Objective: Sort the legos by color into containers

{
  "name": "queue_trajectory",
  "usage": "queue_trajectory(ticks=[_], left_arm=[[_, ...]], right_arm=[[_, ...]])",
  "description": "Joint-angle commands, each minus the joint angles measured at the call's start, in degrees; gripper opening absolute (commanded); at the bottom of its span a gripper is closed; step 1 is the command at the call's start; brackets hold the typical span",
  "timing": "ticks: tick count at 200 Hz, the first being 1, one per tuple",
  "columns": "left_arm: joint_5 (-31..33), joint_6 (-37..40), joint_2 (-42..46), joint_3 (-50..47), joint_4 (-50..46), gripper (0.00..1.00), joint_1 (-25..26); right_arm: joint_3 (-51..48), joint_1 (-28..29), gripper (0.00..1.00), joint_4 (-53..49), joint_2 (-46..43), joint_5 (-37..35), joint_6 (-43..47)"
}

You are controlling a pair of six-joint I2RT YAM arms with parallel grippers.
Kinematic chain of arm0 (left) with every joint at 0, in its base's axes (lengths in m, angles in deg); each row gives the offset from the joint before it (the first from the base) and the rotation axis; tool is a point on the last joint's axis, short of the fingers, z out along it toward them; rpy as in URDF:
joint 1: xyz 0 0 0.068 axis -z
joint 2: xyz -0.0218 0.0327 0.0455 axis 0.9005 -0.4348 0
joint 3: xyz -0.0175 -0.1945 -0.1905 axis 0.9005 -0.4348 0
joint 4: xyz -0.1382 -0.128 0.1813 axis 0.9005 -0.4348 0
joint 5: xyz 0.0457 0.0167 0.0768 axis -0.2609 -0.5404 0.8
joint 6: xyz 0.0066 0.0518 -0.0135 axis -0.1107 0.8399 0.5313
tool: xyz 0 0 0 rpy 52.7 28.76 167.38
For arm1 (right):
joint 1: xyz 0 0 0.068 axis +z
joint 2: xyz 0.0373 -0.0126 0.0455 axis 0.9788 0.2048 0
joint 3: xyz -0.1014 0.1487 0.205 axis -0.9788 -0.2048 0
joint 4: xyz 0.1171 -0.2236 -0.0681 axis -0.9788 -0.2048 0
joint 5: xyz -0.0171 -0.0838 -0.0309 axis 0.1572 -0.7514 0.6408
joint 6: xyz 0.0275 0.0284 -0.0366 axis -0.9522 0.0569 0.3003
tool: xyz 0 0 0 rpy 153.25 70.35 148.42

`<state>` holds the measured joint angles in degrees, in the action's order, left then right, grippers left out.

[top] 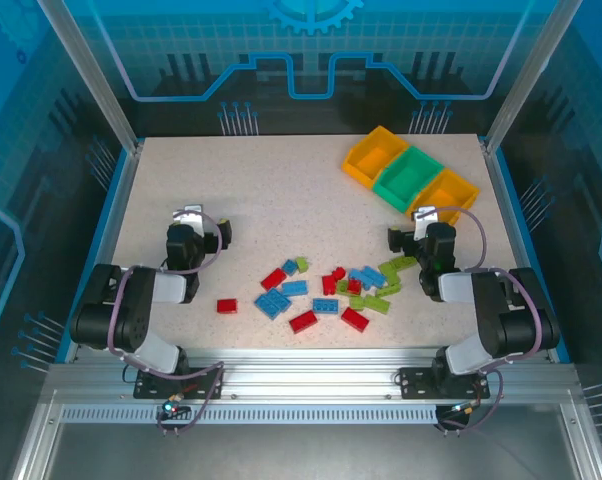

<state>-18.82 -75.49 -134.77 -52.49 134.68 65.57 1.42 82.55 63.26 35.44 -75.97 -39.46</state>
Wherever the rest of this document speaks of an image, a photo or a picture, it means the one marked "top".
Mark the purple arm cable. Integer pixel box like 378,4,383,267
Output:
105,209,227,436
415,204,543,436

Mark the slotted grey cable duct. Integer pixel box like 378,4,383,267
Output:
59,404,440,427

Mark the wide aluminium base rail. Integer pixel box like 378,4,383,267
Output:
45,347,580,404

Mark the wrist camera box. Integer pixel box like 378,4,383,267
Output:
172,203,205,232
411,204,440,236

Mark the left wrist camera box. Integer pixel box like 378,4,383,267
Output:
172,203,205,232

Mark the yellow plastic bin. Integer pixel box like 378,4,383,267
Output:
405,168,481,227
341,125,410,191

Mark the aluminium lower frame rail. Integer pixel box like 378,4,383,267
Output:
560,394,602,480
10,389,65,480

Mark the green plastic bin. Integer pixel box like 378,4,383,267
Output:
371,146,445,214

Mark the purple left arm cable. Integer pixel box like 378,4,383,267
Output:
105,209,227,436

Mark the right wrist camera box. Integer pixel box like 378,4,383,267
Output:
411,204,440,236

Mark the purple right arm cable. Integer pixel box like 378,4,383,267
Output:
415,204,543,436

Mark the aluminium frame post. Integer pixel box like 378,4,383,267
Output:
34,0,146,154
482,0,580,154

